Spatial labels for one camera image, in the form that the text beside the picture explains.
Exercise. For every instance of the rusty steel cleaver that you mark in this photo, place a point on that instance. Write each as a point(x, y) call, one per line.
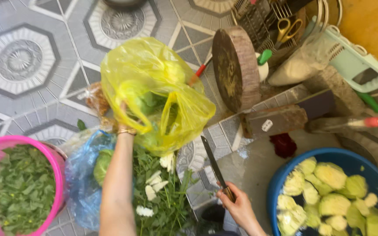
point(276, 122)

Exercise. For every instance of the person's right hand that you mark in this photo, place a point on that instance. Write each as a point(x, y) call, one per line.
point(240, 208)

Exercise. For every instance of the clear bag with brown contents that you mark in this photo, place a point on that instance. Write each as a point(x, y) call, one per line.
point(96, 100)

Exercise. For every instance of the round wooden chopping block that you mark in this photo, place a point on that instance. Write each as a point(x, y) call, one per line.
point(236, 67)

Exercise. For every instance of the dark metal pot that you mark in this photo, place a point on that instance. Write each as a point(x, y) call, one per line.
point(124, 3)

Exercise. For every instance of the black plastic container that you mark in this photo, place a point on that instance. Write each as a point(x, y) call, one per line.
point(212, 216)

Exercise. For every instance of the heap of cut cabbage chunks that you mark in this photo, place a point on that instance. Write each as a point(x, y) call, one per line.
point(333, 200)

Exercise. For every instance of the pile of green herb stalks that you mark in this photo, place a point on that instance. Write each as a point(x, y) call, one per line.
point(167, 200)

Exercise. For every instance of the blue plastic basin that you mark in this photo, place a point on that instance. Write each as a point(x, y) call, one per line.
point(356, 162)

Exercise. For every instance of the green cabbage half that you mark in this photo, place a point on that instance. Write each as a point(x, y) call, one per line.
point(103, 165)

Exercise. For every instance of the clear bag of white powder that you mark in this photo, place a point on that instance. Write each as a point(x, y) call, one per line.
point(295, 67)

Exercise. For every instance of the grey stone block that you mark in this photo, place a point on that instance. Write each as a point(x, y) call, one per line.
point(336, 87)

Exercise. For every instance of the person's left hand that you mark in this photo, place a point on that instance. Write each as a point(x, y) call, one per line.
point(123, 122)

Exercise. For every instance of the pink plastic basket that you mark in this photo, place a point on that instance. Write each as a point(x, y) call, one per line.
point(56, 178)

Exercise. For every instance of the white cabbage core pieces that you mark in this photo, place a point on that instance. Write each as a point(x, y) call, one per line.
point(153, 188)

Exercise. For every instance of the white bottle with green cap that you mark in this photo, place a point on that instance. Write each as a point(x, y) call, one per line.
point(262, 64)

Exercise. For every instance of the cabbage head in yellow bag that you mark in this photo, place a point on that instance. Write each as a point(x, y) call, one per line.
point(148, 103)

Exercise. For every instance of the yellow plastic bag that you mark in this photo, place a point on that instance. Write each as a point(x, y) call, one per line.
point(149, 72)

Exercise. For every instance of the mint green vegetable slicer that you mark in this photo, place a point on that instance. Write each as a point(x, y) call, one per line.
point(356, 60)

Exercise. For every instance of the blue plastic bag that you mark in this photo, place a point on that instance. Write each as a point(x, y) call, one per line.
point(82, 186)

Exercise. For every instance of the single green leaf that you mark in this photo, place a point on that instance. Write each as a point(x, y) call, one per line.
point(81, 125)

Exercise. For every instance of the dark red cloth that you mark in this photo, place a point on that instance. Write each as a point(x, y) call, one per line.
point(283, 145)

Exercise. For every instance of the heap of picked green leaves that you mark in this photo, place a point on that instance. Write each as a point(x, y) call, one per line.
point(21, 186)

